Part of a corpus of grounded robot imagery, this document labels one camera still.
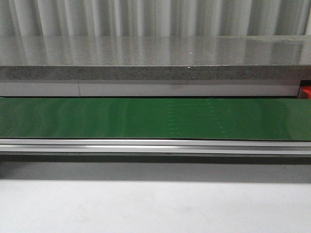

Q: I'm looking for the red object behind counter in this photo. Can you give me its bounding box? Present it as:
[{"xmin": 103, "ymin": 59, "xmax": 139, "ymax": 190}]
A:
[{"xmin": 299, "ymin": 85, "xmax": 311, "ymax": 99}]

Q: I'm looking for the white pleated curtain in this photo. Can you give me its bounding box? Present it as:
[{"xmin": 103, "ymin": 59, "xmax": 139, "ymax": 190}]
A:
[{"xmin": 0, "ymin": 0, "xmax": 311, "ymax": 36}]

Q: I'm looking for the aluminium conveyor frame rail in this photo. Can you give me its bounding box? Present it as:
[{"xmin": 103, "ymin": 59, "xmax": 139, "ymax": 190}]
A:
[{"xmin": 0, "ymin": 139, "xmax": 311, "ymax": 157}]

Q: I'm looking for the green conveyor belt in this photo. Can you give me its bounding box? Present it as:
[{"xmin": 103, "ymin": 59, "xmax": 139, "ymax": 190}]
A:
[{"xmin": 0, "ymin": 98, "xmax": 311, "ymax": 141}]

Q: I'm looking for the grey speckled stone counter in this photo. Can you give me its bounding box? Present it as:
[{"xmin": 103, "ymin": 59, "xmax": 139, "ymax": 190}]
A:
[{"xmin": 0, "ymin": 35, "xmax": 311, "ymax": 98}]

